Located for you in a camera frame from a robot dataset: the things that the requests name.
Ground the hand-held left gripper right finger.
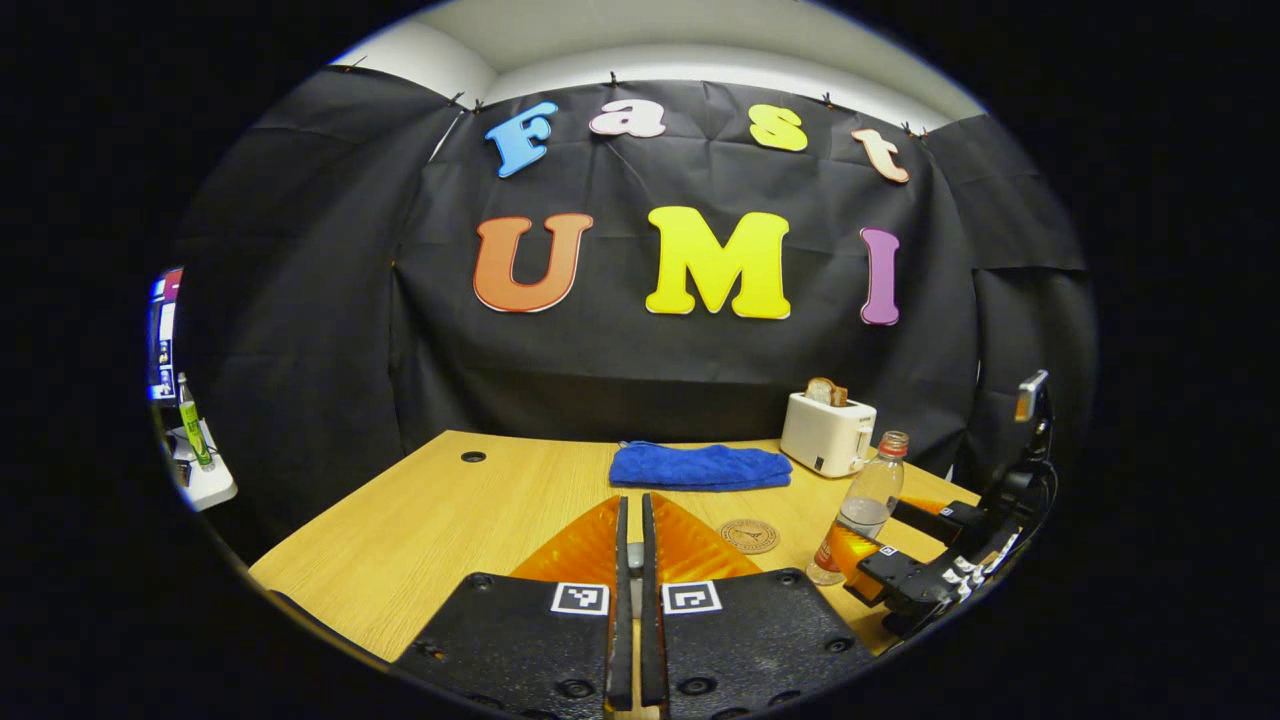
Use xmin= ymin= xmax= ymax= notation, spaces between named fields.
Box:
xmin=640 ymin=492 xmax=881 ymax=720

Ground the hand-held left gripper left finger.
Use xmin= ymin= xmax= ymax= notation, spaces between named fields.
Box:
xmin=390 ymin=495 xmax=633 ymax=720

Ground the clear plastic water bottle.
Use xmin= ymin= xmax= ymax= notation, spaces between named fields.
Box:
xmin=806 ymin=431 xmax=910 ymax=587

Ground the round wooden coaster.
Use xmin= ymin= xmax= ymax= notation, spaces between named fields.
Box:
xmin=718 ymin=518 xmax=781 ymax=555

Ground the green drink bottle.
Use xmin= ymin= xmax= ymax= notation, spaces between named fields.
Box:
xmin=176 ymin=372 xmax=215 ymax=472

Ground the blue towel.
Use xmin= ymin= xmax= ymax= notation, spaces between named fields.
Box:
xmin=609 ymin=441 xmax=793 ymax=493

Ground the white toaster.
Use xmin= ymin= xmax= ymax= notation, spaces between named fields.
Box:
xmin=780 ymin=392 xmax=878 ymax=479

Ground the white side table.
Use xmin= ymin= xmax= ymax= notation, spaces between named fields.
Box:
xmin=165 ymin=420 xmax=239 ymax=513

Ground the computer monitor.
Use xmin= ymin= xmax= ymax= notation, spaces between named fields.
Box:
xmin=150 ymin=268 xmax=186 ymax=403

